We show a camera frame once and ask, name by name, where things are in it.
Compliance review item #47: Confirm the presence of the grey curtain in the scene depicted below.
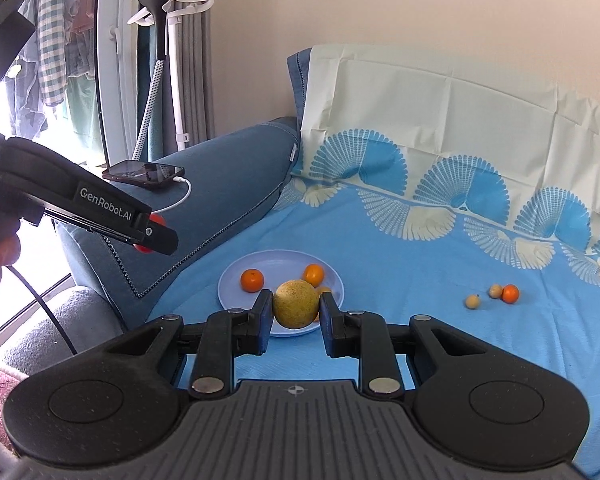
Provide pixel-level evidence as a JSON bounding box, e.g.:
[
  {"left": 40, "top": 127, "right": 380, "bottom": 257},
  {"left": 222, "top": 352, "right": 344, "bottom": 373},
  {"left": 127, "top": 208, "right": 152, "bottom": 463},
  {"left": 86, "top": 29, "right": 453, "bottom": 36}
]
[{"left": 164, "top": 0, "right": 217, "bottom": 152}]

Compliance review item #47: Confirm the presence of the blue and cream printed sheet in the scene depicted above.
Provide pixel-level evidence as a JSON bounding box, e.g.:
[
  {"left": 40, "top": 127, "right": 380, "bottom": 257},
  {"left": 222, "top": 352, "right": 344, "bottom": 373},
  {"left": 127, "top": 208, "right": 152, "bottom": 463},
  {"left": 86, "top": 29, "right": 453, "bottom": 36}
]
[{"left": 145, "top": 44, "right": 600, "bottom": 480}]

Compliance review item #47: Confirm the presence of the plaid shirt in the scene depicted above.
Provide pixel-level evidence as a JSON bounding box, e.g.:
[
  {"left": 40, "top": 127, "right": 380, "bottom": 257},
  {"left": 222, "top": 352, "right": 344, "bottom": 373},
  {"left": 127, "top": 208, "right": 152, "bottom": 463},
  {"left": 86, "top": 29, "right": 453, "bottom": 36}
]
[{"left": 34, "top": 0, "right": 75, "bottom": 107}]

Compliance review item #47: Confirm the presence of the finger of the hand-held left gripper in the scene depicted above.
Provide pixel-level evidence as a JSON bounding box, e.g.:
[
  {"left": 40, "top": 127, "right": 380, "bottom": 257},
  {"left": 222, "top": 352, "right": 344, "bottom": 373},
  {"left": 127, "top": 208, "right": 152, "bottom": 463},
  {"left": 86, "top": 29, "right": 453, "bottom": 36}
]
[{"left": 131, "top": 209, "right": 180, "bottom": 257}]

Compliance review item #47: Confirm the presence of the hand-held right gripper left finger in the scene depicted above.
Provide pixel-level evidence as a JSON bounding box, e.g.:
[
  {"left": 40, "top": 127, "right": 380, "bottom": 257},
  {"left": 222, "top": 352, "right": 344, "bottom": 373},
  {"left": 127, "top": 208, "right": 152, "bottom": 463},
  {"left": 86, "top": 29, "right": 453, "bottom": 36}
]
[{"left": 107, "top": 289, "right": 276, "bottom": 402}]

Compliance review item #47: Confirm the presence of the black smartphone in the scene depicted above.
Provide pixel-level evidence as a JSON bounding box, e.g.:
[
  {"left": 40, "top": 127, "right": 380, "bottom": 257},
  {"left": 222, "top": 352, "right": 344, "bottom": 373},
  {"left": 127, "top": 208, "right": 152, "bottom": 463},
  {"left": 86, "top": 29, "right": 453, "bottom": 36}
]
[{"left": 102, "top": 160, "right": 186, "bottom": 189}]

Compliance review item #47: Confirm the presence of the black cable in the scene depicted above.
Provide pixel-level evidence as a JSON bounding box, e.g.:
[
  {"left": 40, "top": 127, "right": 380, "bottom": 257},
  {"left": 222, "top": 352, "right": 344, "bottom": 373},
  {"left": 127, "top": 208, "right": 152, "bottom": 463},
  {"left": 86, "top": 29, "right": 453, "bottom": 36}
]
[{"left": 4, "top": 264, "right": 79, "bottom": 357}]

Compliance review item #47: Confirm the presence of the white charging cable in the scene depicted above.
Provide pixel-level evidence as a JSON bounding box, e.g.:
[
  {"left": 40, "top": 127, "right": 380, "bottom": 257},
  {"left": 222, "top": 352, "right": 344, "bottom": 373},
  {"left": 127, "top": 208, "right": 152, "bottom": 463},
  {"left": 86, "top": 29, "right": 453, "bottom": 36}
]
[{"left": 150, "top": 175, "right": 193, "bottom": 215}]

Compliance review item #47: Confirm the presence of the white door frame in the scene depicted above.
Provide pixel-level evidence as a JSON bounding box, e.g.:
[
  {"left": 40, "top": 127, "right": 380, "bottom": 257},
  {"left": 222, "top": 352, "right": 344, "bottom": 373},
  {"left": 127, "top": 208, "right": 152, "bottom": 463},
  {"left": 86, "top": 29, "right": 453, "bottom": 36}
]
[{"left": 96, "top": 0, "right": 147, "bottom": 167}]

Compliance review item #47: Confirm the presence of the green garment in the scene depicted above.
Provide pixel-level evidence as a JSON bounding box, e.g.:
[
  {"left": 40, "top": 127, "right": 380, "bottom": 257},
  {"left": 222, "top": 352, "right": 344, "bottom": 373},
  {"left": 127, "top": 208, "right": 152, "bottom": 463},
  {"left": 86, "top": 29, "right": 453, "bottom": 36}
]
[{"left": 64, "top": 74, "right": 104, "bottom": 152}]

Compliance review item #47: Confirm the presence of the red cherry tomato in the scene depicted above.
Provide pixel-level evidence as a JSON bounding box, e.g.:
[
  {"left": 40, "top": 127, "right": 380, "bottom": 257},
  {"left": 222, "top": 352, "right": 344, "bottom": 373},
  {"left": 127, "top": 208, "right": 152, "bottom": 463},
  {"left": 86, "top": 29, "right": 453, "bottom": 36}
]
[{"left": 132, "top": 213, "right": 167, "bottom": 254}]

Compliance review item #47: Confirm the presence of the white steamer pole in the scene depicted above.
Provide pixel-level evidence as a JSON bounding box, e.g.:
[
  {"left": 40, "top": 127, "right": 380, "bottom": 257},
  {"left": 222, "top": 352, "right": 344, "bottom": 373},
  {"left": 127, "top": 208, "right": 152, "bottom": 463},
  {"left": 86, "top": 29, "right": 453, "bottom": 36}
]
[{"left": 126, "top": 0, "right": 230, "bottom": 152}]

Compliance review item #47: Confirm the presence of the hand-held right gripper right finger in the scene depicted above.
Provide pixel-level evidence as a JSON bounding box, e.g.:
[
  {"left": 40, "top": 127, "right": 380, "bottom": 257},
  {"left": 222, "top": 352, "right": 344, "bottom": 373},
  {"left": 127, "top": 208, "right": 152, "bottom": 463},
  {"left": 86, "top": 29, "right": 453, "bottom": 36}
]
[{"left": 320, "top": 292, "right": 486, "bottom": 402}]

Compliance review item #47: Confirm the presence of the grey fuzzy cushion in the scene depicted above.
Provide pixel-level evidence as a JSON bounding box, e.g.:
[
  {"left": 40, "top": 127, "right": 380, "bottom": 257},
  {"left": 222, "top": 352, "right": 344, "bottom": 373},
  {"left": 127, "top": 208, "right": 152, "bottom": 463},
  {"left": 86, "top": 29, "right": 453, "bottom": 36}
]
[{"left": 1, "top": 287, "right": 127, "bottom": 377}]

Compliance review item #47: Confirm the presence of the light blue plate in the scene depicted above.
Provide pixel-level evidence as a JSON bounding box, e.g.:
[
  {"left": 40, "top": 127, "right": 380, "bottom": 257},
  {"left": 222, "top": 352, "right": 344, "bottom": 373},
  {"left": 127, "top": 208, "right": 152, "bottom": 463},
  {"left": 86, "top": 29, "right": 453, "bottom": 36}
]
[{"left": 217, "top": 250, "right": 345, "bottom": 338}]

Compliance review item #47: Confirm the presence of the garment steamer head with hose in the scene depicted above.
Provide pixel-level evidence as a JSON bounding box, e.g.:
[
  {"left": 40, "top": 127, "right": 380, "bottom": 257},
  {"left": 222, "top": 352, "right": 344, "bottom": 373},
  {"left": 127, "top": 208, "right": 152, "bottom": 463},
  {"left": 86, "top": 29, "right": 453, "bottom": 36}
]
[{"left": 131, "top": 0, "right": 172, "bottom": 162}]

